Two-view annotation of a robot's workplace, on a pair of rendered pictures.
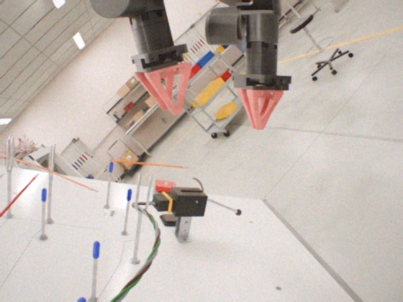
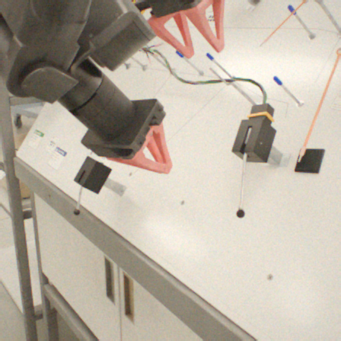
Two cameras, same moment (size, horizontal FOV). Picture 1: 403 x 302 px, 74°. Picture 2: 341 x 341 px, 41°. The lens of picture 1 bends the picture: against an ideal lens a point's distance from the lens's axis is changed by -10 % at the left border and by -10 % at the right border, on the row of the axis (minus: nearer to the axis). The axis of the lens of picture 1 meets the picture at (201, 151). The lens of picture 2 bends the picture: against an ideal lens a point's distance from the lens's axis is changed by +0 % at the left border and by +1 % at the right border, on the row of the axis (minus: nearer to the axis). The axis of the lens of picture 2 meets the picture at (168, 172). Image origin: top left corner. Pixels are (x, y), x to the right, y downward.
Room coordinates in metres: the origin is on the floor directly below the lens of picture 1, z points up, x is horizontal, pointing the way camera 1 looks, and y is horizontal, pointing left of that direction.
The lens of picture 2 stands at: (0.96, -0.44, 1.31)
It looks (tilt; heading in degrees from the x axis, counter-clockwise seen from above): 20 degrees down; 142
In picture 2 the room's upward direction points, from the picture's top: straight up
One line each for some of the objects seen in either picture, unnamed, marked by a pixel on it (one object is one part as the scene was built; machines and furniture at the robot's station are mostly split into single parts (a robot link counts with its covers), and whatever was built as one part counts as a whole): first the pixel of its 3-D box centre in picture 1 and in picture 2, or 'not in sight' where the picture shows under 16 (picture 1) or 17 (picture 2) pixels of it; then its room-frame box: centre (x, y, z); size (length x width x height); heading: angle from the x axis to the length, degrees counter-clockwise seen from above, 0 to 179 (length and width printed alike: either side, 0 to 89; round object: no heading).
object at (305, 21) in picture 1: (319, 43); not in sight; (3.20, -1.90, 0.34); 0.58 x 0.55 x 0.69; 127
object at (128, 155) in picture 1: (127, 159); not in sight; (7.76, 1.56, 0.35); 0.55 x 0.40 x 0.35; 22
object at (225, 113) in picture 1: (211, 97); not in sight; (4.49, -0.67, 0.54); 0.99 x 0.50 x 1.08; 108
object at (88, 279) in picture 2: not in sight; (74, 261); (-0.12, 0.05, 0.62); 0.54 x 0.02 x 0.34; 178
